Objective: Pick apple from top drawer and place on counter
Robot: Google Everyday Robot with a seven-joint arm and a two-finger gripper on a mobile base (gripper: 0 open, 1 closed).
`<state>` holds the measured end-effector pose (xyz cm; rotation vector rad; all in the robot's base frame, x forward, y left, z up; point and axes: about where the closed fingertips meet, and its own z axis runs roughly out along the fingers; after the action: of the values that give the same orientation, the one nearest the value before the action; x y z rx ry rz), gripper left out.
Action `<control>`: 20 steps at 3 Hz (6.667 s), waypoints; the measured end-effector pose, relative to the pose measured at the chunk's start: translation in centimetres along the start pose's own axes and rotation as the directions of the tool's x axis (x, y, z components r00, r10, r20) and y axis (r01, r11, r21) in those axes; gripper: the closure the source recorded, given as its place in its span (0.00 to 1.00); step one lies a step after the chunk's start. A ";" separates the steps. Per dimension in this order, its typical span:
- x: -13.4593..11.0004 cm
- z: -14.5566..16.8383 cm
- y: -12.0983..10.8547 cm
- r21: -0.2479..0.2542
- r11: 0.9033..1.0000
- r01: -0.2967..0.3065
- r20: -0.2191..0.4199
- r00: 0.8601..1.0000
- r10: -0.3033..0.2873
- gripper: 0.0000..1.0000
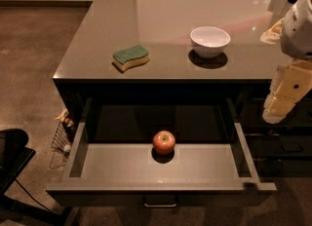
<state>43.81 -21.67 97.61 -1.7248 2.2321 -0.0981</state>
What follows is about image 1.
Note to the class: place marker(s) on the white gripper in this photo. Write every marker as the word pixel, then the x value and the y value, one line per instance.
pixel 298 33

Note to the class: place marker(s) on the red apple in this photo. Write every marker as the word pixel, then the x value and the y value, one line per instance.
pixel 164 142

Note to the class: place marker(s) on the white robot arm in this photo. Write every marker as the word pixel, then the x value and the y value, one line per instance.
pixel 296 38

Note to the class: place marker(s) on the dark counter cabinet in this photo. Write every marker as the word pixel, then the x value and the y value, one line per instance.
pixel 175 74

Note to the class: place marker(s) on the open grey top drawer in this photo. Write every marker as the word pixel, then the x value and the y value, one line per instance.
pixel 112 161

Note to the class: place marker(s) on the white ceramic bowl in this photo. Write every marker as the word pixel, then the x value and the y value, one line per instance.
pixel 209 42

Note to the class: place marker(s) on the green and yellow sponge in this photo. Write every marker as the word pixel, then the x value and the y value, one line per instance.
pixel 131 57

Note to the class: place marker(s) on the metal drawer handle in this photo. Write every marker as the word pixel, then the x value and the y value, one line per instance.
pixel 160 201

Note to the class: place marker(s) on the wire basket with items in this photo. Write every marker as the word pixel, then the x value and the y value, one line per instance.
pixel 62 140

